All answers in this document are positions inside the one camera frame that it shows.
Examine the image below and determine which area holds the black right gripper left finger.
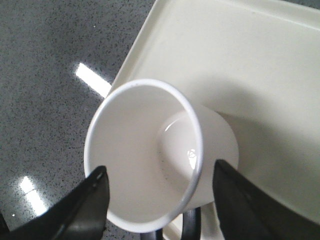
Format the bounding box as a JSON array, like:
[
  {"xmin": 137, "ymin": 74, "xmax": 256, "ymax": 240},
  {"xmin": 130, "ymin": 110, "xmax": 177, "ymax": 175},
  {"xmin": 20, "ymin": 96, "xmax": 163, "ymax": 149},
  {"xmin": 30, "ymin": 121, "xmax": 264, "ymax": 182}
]
[{"xmin": 0, "ymin": 166, "xmax": 110, "ymax": 240}]

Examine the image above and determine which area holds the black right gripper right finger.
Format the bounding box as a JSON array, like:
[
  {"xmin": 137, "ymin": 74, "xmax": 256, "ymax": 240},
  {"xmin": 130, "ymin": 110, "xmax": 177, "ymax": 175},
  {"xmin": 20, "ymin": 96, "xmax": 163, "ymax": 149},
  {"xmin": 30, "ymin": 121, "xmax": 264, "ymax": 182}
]
[{"xmin": 212, "ymin": 159, "xmax": 320, "ymax": 240}]

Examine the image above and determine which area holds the white smiley mug black handle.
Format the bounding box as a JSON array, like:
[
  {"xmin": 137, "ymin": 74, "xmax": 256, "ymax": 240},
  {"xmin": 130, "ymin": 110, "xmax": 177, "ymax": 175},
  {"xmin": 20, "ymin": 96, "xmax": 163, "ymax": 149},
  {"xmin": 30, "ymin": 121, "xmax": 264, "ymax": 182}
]
[{"xmin": 84, "ymin": 79, "xmax": 239, "ymax": 234}]

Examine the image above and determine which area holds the cream rectangular plastic tray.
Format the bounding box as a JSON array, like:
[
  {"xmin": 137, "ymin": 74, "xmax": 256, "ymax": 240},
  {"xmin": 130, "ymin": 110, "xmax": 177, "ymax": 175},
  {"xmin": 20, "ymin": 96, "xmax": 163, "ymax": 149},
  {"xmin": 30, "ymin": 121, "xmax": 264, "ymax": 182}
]
[{"xmin": 112, "ymin": 0, "xmax": 320, "ymax": 223}]

